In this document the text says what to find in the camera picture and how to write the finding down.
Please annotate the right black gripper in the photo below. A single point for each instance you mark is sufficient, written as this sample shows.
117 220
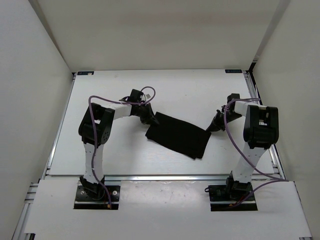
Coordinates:
215 125

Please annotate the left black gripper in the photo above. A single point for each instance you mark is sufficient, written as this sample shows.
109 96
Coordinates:
149 118

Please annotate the black skirt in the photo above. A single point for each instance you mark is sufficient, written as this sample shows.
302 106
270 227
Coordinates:
179 136

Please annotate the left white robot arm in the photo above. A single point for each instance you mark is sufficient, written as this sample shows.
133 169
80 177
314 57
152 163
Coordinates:
95 130

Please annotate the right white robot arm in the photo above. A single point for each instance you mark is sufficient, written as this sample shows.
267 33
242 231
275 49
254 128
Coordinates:
260 132

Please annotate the right blue corner label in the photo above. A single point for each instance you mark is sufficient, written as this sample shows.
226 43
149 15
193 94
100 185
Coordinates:
233 71

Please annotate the blue corner label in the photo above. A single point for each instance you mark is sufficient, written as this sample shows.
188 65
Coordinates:
233 71
85 73

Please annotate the left blue corner label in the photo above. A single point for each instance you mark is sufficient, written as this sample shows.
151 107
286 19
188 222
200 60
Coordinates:
85 73

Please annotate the front white cover panel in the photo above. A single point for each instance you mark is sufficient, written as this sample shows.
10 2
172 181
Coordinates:
155 210

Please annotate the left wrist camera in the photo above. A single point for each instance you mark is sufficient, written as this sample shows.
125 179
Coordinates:
136 96

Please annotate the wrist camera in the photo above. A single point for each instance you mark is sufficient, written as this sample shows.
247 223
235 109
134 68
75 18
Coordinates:
230 104
136 96

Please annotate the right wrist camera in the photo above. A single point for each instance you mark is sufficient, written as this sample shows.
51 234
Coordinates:
230 104

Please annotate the right aluminium frame rail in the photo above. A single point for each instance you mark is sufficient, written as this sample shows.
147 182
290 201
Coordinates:
254 90

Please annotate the aluminium frame rail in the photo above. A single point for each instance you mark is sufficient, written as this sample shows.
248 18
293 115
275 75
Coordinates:
254 90
56 139

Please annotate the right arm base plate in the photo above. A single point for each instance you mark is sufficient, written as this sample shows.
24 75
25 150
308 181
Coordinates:
223 201

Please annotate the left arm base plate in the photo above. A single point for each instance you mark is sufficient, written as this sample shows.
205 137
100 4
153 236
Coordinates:
83 201

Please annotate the left aluminium frame rail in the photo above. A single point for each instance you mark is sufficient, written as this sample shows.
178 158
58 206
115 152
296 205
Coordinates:
56 139

